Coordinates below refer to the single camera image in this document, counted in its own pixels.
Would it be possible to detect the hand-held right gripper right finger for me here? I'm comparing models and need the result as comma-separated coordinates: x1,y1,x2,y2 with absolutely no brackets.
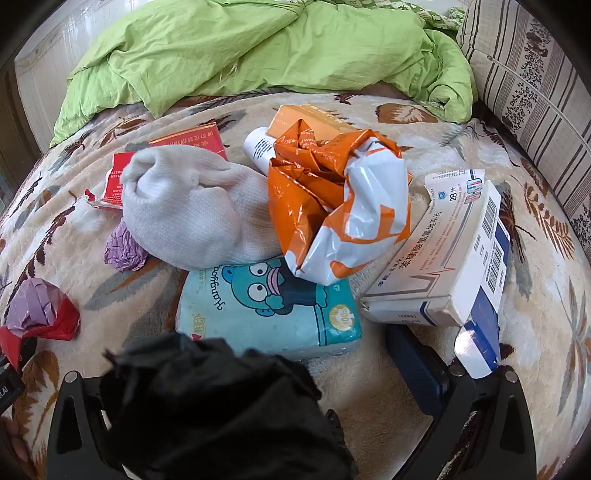
385,325,539,480

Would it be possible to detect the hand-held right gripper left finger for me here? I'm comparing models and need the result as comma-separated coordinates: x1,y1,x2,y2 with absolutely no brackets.
46,369,131,480

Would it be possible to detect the white medicine box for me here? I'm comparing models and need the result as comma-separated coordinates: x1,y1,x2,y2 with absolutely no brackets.
360,168,502,328

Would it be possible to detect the black cloth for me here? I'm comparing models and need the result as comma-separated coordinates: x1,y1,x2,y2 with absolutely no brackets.
99,332,358,480

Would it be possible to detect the purple paper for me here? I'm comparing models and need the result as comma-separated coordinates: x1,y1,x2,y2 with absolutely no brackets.
104,219,149,272

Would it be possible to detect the orange medicine box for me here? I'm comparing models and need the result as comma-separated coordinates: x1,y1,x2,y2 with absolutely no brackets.
267,104,365,144

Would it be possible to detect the white spray bottle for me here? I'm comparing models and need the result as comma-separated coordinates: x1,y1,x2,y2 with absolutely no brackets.
243,127,278,175

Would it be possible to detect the person's left hand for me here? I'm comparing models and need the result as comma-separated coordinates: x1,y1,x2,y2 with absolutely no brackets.
0,415,28,462

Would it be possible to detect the crumpled purple and red wrapper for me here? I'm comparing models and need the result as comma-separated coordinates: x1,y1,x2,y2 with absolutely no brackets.
0,277,80,370

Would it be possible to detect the blue and white box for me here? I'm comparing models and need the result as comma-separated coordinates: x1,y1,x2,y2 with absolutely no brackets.
455,222,511,379

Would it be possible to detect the leaf printed blanket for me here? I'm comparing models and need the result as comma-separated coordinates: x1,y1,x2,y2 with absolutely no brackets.
0,92,591,480

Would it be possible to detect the orange and white plastic bag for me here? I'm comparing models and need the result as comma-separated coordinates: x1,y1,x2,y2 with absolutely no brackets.
268,121,413,287

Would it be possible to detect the cartoon printed tissue pack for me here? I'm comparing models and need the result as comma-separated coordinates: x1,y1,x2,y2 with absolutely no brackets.
175,261,363,361

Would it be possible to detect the torn red cigarette box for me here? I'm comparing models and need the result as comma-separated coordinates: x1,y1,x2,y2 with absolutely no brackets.
84,152,139,210

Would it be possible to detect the wooden glass door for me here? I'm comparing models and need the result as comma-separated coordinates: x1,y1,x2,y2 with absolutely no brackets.
0,60,42,208

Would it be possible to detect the white knit sock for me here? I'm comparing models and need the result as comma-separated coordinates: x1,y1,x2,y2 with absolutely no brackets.
121,145,296,271

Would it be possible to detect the striped floral cushion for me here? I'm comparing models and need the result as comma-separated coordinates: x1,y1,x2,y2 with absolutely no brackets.
456,0,591,252

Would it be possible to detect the green patterned quilt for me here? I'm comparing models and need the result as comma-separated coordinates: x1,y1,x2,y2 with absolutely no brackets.
392,0,467,31

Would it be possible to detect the green duvet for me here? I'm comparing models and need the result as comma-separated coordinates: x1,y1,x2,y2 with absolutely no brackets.
50,0,478,147

